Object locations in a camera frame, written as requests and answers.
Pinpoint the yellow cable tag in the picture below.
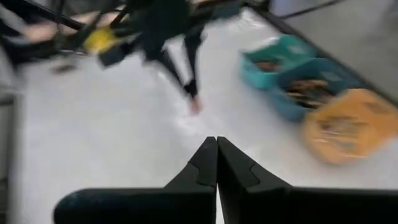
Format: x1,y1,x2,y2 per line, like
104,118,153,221
83,27,125,55

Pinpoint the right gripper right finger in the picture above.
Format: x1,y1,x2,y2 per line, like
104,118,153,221
216,136,398,224

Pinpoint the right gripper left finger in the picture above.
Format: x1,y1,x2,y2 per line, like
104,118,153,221
52,136,218,224

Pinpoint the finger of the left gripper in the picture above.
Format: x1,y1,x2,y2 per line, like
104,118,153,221
183,29,203,99
152,49,193,96

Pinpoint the blue plastic bin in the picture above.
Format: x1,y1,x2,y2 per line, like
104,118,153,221
270,57,363,123

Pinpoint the yellow plastic bin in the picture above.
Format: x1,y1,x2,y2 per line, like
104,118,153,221
302,88,398,166

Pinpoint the teal plastic bin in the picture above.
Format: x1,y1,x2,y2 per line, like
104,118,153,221
238,33,320,91

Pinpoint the black copper battery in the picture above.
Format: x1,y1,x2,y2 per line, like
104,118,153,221
188,95,205,115
49,63,78,76

